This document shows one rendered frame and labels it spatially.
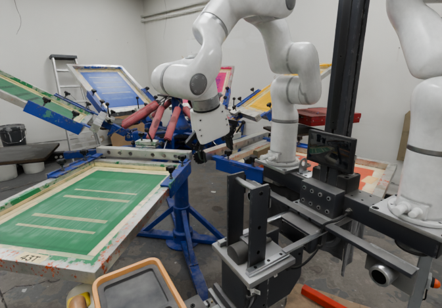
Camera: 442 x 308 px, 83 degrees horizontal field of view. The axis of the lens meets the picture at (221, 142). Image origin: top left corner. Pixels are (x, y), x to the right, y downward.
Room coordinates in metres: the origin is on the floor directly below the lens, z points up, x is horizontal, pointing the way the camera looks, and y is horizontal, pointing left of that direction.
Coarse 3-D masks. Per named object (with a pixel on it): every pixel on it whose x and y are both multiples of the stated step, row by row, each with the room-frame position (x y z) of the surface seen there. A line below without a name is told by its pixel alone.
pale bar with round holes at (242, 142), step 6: (258, 132) 1.81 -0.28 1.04; (264, 132) 1.81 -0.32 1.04; (240, 138) 1.63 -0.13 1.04; (246, 138) 1.63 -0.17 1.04; (252, 138) 1.67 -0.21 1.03; (258, 138) 1.75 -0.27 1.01; (222, 144) 1.48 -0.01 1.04; (234, 144) 1.52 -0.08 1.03; (240, 144) 1.56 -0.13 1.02; (246, 144) 1.62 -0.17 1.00; (204, 150) 1.36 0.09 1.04; (210, 150) 1.36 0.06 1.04; (216, 150) 1.38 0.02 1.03; (222, 150) 1.43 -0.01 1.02; (234, 150) 1.52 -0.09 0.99; (210, 156) 1.35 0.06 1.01
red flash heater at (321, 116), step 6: (312, 108) 2.71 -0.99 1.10; (318, 108) 2.71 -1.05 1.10; (324, 108) 2.71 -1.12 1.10; (300, 114) 2.30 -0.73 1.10; (306, 114) 2.29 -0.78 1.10; (312, 114) 2.29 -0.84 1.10; (318, 114) 2.29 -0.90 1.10; (324, 114) 2.29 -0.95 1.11; (360, 114) 2.35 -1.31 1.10; (300, 120) 2.30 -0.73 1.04; (306, 120) 2.21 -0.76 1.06; (312, 120) 2.16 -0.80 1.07; (318, 120) 2.18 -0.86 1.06; (324, 120) 2.20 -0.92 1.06; (354, 120) 2.33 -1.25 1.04
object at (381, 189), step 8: (264, 144) 1.67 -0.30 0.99; (240, 152) 1.49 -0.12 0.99; (248, 152) 1.51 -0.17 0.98; (304, 152) 1.57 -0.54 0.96; (360, 160) 1.36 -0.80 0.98; (368, 160) 1.34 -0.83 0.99; (376, 160) 1.34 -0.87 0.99; (384, 168) 1.28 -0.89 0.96; (392, 168) 1.20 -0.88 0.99; (264, 176) 1.14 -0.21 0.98; (384, 176) 1.10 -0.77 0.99; (392, 176) 1.13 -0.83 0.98; (384, 184) 1.01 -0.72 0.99; (376, 192) 0.94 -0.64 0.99; (384, 192) 0.94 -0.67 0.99
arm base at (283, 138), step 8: (272, 128) 0.89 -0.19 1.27; (280, 128) 0.86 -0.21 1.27; (288, 128) 0.86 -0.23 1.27; (296, 128) 0.87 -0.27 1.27; (272, 136) 0.89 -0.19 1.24; (280, 136) 0.86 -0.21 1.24; (288, 136) 0.86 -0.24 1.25; (296, 136) 0.87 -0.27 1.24; (272, 144) 0.88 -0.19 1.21; (280, 144) 0.86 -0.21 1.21; (288, 144) 0.86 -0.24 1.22; (296, 144) 0.88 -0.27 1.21; (272, 152) 0.88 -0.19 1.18; (280, 152) 0.86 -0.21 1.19; (288, 152) 0.86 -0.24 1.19; (272, 160) 0.87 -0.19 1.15; (280, 160) 0.86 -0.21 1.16; (288, 160) 0.86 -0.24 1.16; (296, 160) 0.89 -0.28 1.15
